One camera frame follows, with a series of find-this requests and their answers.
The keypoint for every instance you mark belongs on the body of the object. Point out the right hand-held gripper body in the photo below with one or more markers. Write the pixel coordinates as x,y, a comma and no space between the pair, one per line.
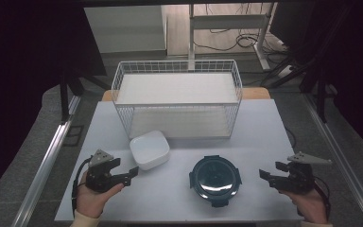
301,178

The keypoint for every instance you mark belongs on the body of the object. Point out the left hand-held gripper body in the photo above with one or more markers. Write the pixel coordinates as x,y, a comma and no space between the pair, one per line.
98,179

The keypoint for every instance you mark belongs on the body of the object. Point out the white square container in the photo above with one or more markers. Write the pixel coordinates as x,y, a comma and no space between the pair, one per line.
149,150

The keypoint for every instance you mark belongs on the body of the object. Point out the person's left hand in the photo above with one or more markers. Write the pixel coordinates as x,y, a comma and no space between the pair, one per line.
91,201

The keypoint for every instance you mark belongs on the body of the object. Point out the person's right hand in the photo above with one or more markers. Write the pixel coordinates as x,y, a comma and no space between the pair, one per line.
310,206

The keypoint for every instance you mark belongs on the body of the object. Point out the dark round lidded container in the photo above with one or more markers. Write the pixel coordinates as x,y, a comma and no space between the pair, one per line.
215,178

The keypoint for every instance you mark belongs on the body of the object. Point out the black metal stand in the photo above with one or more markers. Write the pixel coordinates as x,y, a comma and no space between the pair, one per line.
321,94
64,97

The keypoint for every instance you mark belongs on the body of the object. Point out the aluminium rail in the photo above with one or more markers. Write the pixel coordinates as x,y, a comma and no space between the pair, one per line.
48,164
343,164

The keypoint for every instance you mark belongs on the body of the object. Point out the white desk frame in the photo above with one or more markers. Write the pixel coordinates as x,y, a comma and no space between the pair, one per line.
230,22

